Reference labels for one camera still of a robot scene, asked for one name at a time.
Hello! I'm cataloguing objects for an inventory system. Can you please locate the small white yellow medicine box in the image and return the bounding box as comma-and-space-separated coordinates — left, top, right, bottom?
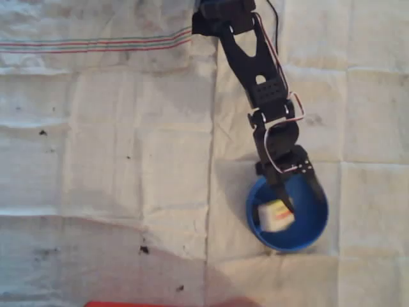
256, 199, 297, 233

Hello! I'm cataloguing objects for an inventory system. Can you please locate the blue plastic bowl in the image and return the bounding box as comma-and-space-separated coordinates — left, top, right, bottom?
245, 175, 330, 254

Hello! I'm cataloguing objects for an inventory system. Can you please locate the red object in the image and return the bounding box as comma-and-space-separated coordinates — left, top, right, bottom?
84, 300, 180, 307

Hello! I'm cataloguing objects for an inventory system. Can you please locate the white cloth with coloured stripes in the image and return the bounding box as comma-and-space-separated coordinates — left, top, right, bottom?
0, 0, 409, 307

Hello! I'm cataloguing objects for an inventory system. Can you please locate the red white servo wire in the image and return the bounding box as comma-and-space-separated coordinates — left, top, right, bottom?
251, 12, 308, 176

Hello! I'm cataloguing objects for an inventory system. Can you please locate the thin black cable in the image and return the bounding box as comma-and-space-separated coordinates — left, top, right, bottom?
266, 0, 282, 56

